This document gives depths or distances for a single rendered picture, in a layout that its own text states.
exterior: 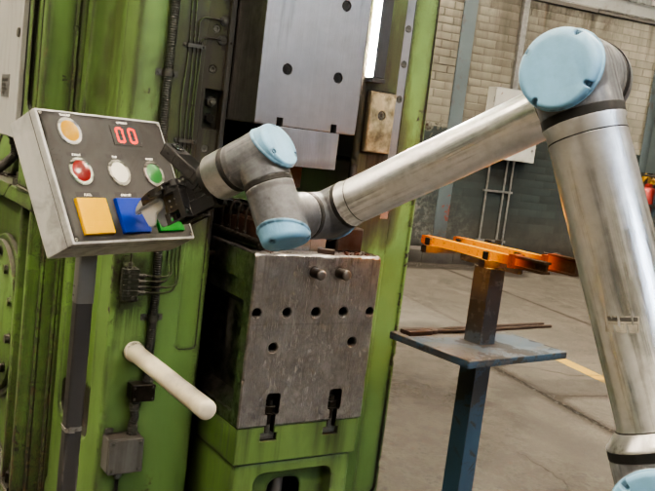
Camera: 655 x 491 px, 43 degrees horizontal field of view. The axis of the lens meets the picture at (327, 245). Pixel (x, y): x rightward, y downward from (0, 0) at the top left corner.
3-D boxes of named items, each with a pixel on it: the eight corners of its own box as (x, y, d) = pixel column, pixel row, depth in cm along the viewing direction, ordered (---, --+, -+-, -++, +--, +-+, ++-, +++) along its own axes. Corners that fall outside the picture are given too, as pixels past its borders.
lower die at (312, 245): (325, 251, 221) (328, 219, 220) (257, 248, 210) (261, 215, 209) (251, 226, 256) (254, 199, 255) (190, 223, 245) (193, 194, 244)
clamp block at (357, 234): (362, 252, 228) (365, 229, 227) (336, 251, 223) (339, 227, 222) (337, 245, 238) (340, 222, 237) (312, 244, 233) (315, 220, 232)
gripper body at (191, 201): (164, 227, 161) (209, 204, 154) (151, 185, 162) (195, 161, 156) (191, 226, 167) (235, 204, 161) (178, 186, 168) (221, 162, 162)
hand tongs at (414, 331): (542, 324, 267) (542, 321, 267) (552, 328, 263) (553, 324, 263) (400, 332, 231) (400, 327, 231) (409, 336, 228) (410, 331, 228)
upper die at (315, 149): (334, 170, 218) (339, 133, 217) (267, 164, 208) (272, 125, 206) (259, 156, 253) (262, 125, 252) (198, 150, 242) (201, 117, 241)
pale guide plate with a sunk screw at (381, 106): (389, 154, 242) (397, 94, 240) (364, 151, 237) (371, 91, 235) (385, 153, 244) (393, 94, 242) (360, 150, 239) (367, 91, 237)
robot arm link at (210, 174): (209, 145, 153) (242, 148, 161) (190, 156, 155) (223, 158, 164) (223, 191, 152) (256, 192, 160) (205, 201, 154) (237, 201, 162)
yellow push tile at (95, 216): (116, 233, 164) (106, 197, 165) (87, 234, 158) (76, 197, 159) (110, 236, 165) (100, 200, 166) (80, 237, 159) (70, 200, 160)
